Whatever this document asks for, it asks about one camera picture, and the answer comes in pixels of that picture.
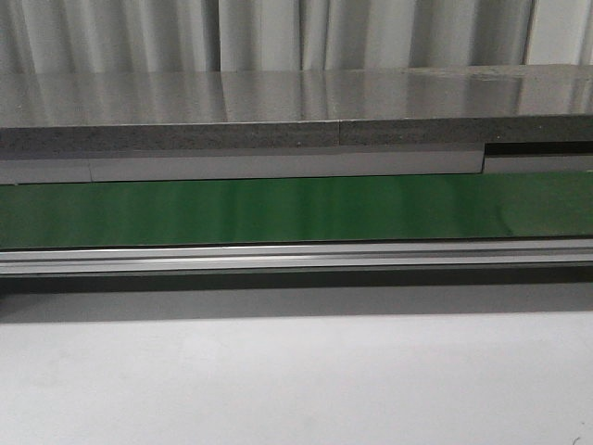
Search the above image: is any grey stone countertop slab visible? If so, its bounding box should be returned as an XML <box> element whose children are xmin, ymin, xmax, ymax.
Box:
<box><xmin>0</xmin><ymin>65</ymin><xmax>593</xmax><ymax>186</ymax></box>

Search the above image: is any green conveyor belt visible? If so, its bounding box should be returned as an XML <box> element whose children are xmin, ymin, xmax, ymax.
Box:
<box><xmin>1</xmin><ymin>172</ymin><xmax>592</xmax><ymax>249</ymax></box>

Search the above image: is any white pleated curtain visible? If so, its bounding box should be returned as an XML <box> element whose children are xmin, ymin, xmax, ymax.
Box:
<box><xmin>1</xmin><ymin>1</ymin><xmax>592</xmax><ymax>74</ymax></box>

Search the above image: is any aluminium conveyor side rail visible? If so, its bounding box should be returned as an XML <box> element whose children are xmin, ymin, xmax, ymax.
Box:
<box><xmin>1</xmin><ymin>238</ymin><xmax>592</xmax><ymax>277</ymax></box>

